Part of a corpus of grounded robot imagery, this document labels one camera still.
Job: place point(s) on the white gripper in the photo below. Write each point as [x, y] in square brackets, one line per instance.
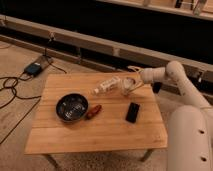
[146, 76]

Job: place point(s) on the wooden table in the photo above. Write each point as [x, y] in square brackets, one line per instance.
[107, 131]

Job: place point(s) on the black power adapter box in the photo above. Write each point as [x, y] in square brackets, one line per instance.
[33, 69]

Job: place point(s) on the red brown sausage toy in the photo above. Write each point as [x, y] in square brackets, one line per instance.
[93, 111]

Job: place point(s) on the black phone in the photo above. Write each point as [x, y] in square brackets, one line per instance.
[132, 112]

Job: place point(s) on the black bowl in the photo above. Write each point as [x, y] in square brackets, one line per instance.
[72, 107]

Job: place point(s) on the clear plastic bottle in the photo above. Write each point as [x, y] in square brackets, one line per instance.
[107, 85]

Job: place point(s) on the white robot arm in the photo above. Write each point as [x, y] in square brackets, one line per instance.
[190, 128]

